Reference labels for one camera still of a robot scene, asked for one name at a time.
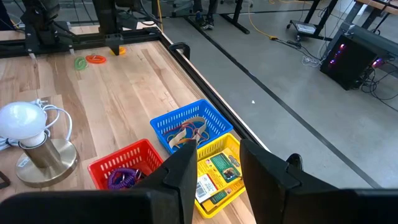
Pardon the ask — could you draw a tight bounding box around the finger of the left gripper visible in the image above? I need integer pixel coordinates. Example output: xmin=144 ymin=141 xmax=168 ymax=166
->
xmin=114 ymin=33 xmax=124 ymax=56
xmin=104 ymin=34 xmax=116 ymax=56

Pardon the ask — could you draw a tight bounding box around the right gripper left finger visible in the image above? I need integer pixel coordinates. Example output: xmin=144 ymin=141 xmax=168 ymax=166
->
xmin=0 ymin=139 xmax=198 ymax=224

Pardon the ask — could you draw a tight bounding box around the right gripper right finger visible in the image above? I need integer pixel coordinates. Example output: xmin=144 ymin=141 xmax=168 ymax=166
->
xmin=239 ymin=139 xmax=398 ymax=224

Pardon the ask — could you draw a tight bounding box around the yellow crayon box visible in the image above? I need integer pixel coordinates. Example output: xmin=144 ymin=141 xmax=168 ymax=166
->
xmin=195 ymin=147 xmax=245 ymax=205
xmin=200 ymin=182 xmax=247 ymax=213

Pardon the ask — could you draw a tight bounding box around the purple coil keychain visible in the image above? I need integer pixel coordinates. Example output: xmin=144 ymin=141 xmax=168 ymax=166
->
xmin=107 ymin=167 xmax=142 ymax=190

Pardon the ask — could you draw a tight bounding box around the red rubber band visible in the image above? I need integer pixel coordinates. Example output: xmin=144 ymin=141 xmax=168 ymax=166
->
xmin=164 ymin=121 xmax=210 ymax=142

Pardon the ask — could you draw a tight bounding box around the wooden desk top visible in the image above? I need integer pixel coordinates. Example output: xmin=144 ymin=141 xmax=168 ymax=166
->
xmin=354 ymin=0 xmax=398 ymax=16

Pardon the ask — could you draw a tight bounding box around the yellow plastic basket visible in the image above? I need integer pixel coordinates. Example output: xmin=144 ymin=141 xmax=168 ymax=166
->
xmin=194 ymin=133 xmax=249 ymax=220

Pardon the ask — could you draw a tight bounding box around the red plastic basket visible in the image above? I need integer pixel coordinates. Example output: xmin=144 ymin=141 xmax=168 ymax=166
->
xmin=87 ymin=138 xmax=165 ymax=190

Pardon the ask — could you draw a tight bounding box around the red rubber bands bundle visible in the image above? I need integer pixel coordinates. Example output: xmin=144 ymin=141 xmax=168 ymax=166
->
xmin=167 ymin=116 xmax=208 ymax=149

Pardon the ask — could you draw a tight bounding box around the blue plastic basket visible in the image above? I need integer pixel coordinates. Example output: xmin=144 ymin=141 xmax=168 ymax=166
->
xmin=149 ymin=98 xmax=234 ymax=156

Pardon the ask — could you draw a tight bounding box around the person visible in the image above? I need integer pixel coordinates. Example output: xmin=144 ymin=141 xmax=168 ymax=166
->
xmin=192 ymin=0 xmax=219 ymax=31

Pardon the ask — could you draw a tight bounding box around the brass lamp with white bulb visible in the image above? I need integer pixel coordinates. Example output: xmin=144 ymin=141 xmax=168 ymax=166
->
xmin=0 ymin=101 xmax=78 ymax=189

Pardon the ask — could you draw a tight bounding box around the black table leg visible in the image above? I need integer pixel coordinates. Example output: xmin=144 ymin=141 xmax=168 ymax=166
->
xmin=217 ymin=0 xmax=251 ymax=35

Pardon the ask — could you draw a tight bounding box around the black computer tower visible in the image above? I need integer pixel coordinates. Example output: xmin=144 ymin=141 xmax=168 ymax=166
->
xmin=320 ymin=24 xmax=398 ymax=91

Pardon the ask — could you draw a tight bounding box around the black wheeled cart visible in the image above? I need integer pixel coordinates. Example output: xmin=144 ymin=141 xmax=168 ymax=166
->
xmin=285 ymin=0 xmax=338 ymax=42

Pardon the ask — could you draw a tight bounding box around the black metal table frame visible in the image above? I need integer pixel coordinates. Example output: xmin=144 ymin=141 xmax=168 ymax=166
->
xmin=0 ymin=26 xmax=271 ymax=150

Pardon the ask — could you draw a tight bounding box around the red coil keychain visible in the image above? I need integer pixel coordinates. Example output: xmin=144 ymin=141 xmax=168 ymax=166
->
xmin=85 ymin=54 xmax=108 ymax=65

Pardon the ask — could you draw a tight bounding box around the black frame handle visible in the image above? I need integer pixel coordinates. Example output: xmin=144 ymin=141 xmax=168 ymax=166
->
xmin=285 ymin=153 xmax=304 ymax=172
xmin=169 ymin=42 xmax=191 ymax=60

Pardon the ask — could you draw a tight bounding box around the yellow extension cord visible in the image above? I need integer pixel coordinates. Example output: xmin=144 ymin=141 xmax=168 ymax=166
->
xmin=156 ymin=0 xmax=164 ymax=32

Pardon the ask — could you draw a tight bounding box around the white lamp power cord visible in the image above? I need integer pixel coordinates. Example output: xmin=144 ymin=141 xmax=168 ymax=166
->
xmin=0 ymin=98 xmax=73 ymax=150

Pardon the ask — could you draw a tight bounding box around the white tangled floor cable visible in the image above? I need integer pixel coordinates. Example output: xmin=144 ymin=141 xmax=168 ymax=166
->
xmin=300 ymin=55 xmax=325 ymax=68

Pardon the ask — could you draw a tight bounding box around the yellow floor cord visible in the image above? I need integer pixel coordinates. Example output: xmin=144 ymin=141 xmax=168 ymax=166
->
xmin=248 ymin=0 xmax=280 ymax=40

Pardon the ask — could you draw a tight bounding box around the black shelf support frame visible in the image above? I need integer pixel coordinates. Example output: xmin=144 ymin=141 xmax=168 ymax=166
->
xmin=0 ymin=170 xmax=11 ymax=190

